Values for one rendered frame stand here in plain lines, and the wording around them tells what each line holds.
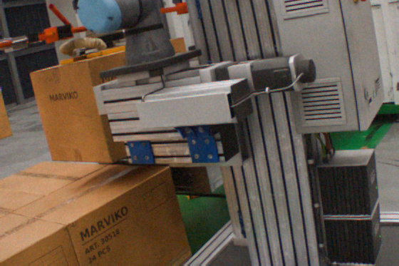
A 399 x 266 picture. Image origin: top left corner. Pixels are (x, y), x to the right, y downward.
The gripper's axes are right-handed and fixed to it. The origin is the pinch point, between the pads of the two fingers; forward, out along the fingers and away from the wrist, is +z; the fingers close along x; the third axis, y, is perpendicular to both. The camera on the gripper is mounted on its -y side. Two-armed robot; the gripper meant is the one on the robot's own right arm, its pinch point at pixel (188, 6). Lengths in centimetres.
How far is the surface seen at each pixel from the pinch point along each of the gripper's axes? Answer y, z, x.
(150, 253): 54, 95, -7
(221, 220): -23, 120, -27
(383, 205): -52, 122, 61
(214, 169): 18, 71, 7
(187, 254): 32, 108, -7
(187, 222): -17, 120, -48
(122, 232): 65, 79, -7
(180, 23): -259, 4, -207
